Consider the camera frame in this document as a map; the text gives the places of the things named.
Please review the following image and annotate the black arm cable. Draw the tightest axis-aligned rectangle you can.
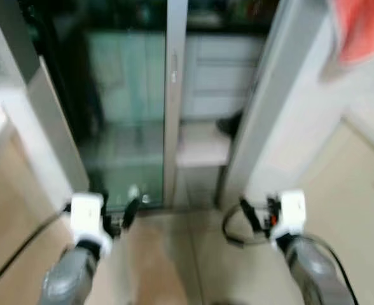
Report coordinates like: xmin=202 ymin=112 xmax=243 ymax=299
xmin=222 ymin=203 xmax=343 ymax=305
xmin=0 ymin=203 xmax=73 ymax=296

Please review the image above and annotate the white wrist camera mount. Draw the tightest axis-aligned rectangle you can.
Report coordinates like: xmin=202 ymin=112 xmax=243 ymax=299
xmin=270 ymin=189 xmax=307 ymax=239
xmin=69 ymin=193 xmax=114 ymax=252

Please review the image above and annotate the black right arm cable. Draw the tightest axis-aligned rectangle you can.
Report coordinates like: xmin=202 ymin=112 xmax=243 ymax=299
xmin=222 ymin=203 xmax=343 ymax=305

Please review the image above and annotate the white side counter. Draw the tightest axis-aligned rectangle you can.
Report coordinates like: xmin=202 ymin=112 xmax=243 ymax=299
xmin=0 ymin=54 xmax=89 ymax=299

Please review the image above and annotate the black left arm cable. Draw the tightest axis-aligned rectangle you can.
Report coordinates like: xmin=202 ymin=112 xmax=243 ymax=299
xmin=0 ymin=203 xmax=73 ymax=296

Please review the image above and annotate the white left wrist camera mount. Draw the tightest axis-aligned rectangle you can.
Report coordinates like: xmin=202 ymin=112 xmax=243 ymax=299
xmin=69 ymin=193 xmax=114 ymax=252

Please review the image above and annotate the orange-red towel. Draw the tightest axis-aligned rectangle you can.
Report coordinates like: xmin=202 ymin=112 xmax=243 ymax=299
xmin=330 ymin=0 xmax=374 ymax=67

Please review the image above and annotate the beige kitchen cabinet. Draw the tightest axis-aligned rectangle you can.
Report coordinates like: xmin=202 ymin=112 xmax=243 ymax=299
xmin=289 ymin=114 xmax=374 ymax=305

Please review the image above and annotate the glass sliding door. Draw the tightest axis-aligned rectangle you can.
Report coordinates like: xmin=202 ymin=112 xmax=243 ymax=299
xmin=22 ymin=0 xmax=188 ymax=210

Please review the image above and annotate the white drawer cabinet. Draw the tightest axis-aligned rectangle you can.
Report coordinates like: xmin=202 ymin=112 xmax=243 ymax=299
xmin=187 ymin=32 xmax=267 ymax=121

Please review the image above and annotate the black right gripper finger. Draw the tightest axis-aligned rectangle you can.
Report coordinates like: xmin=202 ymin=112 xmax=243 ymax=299
xmin=239 ymin=198 xmax=261 ymax=233

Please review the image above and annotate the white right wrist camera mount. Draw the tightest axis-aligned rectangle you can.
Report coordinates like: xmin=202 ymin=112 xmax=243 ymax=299
xmin=270 ymin=189 xmax=307 ymax=239

